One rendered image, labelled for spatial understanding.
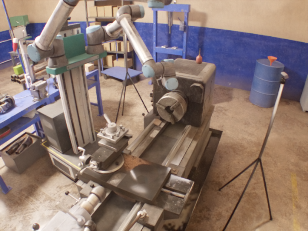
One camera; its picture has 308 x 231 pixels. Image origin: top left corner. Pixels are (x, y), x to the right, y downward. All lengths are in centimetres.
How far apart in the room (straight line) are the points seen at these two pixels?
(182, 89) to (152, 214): 115
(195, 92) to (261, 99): 294
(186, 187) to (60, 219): 84
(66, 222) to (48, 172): 208
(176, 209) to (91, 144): 173
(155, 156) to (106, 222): 75
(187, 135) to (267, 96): 294
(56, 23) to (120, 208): 137
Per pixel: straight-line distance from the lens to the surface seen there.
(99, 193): 119
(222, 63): 532
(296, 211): 288
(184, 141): 198
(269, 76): 456
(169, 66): 152
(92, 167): 150
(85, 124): 273
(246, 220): 257
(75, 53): 230
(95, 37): 227
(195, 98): 196
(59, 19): 164
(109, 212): 161
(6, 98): 297
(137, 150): 187
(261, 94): 469
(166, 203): 143
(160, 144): 210
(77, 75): 247
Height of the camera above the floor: 203
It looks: 31 degrees down
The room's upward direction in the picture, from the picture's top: straight up
